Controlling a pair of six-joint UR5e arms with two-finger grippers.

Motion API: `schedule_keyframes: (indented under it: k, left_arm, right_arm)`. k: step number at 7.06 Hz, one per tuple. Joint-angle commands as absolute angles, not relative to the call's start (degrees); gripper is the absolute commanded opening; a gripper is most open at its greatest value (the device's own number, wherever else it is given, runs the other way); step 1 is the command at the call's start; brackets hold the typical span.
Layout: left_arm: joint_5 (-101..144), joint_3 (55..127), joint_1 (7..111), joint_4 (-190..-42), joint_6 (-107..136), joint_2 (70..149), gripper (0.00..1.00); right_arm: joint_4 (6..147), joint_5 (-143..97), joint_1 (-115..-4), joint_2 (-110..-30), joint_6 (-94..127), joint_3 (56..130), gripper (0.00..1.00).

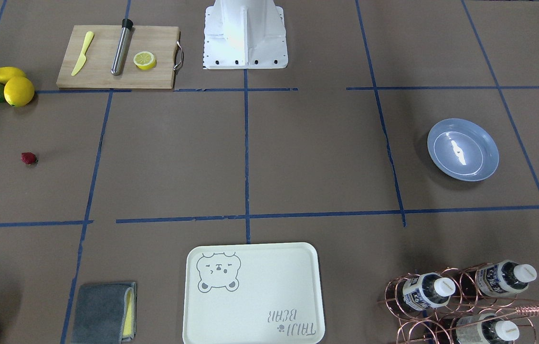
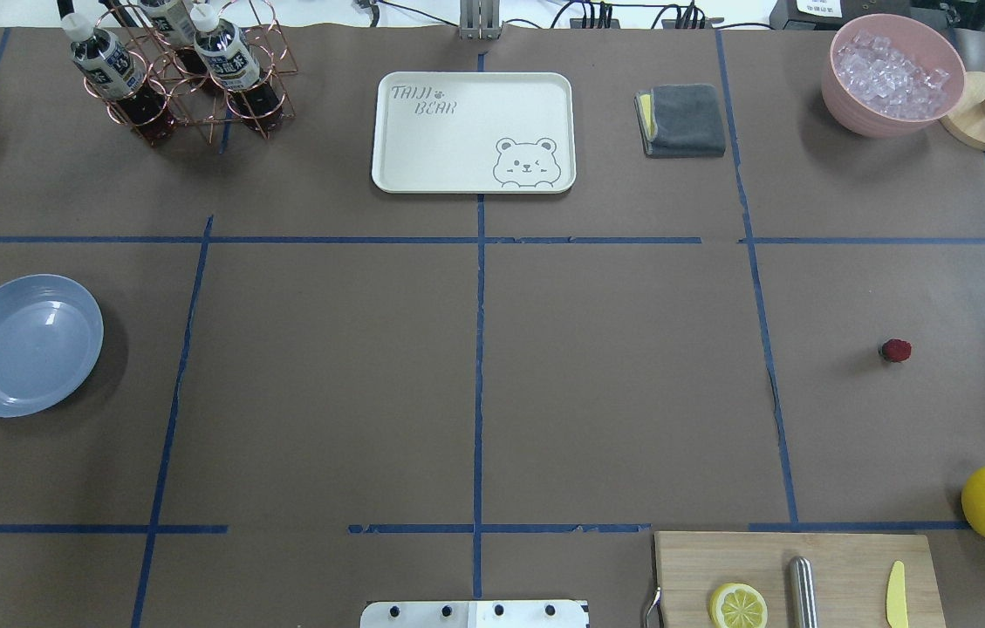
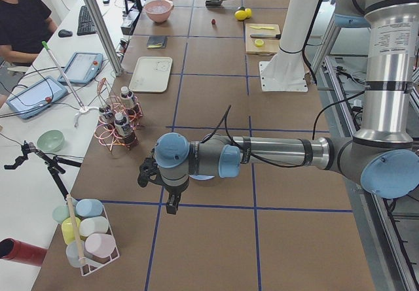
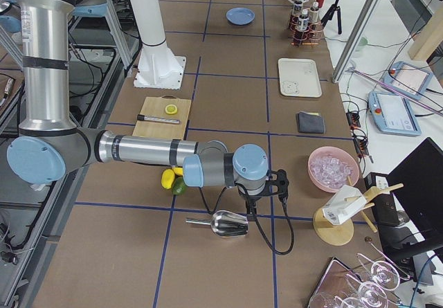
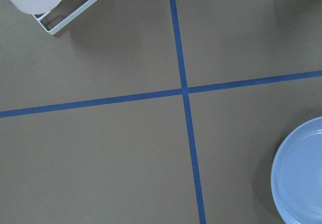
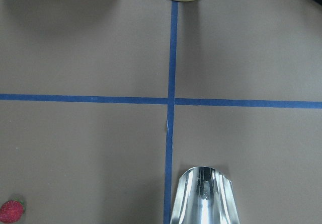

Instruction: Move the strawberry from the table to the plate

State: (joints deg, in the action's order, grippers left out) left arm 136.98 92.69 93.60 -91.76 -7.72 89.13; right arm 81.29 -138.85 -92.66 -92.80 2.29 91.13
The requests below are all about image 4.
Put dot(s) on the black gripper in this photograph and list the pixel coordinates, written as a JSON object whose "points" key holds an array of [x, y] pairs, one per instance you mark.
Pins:
{"points": [[251, 199]]}

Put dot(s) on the blue plate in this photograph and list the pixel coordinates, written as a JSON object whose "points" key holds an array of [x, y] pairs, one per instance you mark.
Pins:
{"points": [[240, 16]]}

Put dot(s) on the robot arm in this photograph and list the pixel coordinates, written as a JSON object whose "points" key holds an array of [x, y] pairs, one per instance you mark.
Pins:
{"points": [[50, 145]]}

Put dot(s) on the pink bowl of ice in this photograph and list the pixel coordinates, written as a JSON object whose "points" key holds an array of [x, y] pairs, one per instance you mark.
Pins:
{"points": [[330, 168]]}

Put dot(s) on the grey folded cloth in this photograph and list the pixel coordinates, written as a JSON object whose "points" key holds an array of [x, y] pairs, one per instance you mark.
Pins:
{"points": [[310, 123]]}

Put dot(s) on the metal ice scoop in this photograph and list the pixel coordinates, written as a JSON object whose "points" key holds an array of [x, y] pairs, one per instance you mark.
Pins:
{"points": [[224, 223]]}

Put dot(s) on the wooden cup stand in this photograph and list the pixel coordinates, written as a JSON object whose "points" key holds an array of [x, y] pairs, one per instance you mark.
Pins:
{"points": [[333, 222]]}

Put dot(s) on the green lime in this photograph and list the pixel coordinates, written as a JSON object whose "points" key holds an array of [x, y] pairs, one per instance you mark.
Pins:
{"points": [[179, 186]]}

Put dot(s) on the yellow lemon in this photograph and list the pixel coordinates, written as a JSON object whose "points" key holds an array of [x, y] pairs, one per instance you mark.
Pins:
{"points": [[167, 178], [178, 171]]}

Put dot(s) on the cream bear tray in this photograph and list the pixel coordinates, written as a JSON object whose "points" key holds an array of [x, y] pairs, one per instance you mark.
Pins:
{"points": [[299, 78]]}

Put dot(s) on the teach pendant tablet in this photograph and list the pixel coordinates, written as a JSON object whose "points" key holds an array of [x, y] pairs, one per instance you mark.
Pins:
{"points": [[393, 114], [408, 79]]}

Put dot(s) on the lemon half slice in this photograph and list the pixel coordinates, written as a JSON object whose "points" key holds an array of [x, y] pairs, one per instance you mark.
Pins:
{"points": [[171, 109]]}

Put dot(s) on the black monitor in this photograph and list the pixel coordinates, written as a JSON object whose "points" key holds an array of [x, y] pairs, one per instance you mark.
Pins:
{"points": [[421, 198]]}

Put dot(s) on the wine glass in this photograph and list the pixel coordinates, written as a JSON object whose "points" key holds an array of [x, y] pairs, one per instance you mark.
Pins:
{"points": [[380, 272]]}

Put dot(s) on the wooden cutting board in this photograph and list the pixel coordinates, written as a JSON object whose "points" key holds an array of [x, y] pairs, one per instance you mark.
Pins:
{"points": [[154, 106]]}

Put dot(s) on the steel knife sharpener rod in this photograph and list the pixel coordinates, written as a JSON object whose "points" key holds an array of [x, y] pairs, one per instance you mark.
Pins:
{"points": [[144, 118]]}

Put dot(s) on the tea bottle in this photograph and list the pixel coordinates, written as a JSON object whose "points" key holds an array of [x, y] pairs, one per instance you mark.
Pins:
{"points": [[297, 9], [303, 20], [313, 13]]}

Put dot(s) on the black tripod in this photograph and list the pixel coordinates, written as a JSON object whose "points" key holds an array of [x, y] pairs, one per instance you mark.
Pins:
{"points": [[333, 9]]}

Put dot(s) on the copper wire bottle rack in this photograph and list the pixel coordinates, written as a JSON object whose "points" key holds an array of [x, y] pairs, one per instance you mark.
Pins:
{"points": [[311, 36]]}

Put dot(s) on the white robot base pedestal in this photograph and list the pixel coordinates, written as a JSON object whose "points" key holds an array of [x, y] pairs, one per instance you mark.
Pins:
{"points": [[158, 67]]}

